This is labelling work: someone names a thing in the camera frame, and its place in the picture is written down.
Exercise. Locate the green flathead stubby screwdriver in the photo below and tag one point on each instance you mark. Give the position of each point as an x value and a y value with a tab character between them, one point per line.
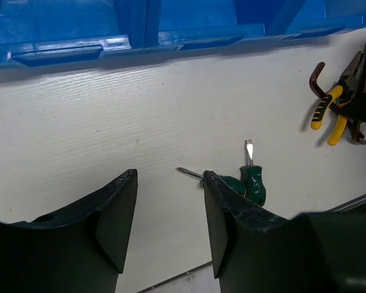
251	177

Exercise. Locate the thick long brown hex key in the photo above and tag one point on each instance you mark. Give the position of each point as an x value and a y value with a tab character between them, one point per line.
356	134

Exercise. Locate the long-nose yellow black pliers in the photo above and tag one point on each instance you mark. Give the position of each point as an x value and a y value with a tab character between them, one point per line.
342	93

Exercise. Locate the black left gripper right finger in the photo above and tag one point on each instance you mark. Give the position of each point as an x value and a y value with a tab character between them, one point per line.
225	210

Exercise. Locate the green Phillips stubby screwdriver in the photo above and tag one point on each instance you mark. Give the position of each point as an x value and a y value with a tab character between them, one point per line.
232	182

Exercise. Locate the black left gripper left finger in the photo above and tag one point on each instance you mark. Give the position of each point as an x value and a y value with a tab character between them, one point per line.
107	214

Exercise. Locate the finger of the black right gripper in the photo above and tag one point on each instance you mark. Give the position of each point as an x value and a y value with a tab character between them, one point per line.
355	109

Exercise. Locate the blue three-compartment bin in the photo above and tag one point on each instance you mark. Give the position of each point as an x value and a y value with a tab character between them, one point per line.
43	33

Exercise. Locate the short brown hex key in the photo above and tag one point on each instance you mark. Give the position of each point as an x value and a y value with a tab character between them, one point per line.
317	89

